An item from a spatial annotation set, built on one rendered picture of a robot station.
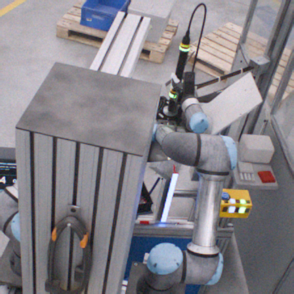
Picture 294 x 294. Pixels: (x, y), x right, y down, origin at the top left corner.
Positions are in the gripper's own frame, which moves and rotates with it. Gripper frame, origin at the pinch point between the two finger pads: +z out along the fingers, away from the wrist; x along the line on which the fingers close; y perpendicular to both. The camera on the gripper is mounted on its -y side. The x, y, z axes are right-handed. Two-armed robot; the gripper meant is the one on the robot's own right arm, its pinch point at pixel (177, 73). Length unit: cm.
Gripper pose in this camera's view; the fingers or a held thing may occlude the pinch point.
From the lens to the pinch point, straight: 221.3
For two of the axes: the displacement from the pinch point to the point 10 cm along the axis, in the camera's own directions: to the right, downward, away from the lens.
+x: 9.6, -0.5, 2.7
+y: -1.5, 7.3, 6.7
